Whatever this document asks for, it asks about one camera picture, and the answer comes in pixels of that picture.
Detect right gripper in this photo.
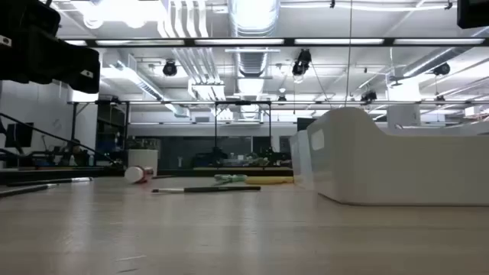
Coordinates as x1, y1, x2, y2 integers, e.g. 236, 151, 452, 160
457, 0, 489, 30

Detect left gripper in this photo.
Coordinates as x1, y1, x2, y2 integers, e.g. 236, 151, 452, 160
0, 24, 101, 95

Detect thin dark paintbrush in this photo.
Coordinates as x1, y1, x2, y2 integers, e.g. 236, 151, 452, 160
0, 183, 59, 199
6, 176, 94, 187

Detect red paint bottle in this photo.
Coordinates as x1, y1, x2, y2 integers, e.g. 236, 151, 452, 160
124, 165, 154, 185

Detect white plastic bin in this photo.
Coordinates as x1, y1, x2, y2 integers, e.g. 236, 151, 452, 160
306, 106, 489, 207

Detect black paintbrush silver ferrule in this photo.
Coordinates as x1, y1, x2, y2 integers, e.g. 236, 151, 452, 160
151, 185, 262, 194

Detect small clear plastic bin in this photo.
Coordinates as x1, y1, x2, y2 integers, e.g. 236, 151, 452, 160
289, 129, 315, 191

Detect black monitor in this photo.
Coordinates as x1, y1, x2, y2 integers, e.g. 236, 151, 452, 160
4, 121, 34, 149

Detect black background shelf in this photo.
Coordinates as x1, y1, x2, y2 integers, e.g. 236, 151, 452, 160
95, 102, 130, 166

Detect cluttered background workbench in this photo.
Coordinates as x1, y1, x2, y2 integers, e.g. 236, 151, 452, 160
193, 147, 292, 169

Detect green scissors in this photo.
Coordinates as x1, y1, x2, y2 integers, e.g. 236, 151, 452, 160
213, 173, 248, 186

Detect yellow scissors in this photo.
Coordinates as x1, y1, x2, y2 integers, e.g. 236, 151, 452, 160
244, 175, 295, 186

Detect black background workstation frame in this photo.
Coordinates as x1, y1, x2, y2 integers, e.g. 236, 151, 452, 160
68, 99, 489, 169

